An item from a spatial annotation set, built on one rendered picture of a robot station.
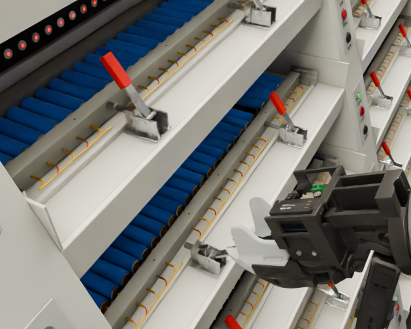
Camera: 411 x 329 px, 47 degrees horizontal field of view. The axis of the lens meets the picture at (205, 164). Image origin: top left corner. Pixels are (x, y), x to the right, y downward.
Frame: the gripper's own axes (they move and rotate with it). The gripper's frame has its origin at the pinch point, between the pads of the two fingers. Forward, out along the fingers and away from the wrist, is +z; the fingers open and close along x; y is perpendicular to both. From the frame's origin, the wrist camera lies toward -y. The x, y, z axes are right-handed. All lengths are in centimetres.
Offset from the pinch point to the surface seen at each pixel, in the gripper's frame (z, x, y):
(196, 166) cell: 13.8, -12.9, 4.0
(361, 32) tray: 7, -66, -2
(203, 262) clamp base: 6.2, 1.0, -1.1
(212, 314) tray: 5.8, 4.5, -6.3
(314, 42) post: 6.2, -44.6, 6.2
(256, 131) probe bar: 9.7, -23.5, 2.1
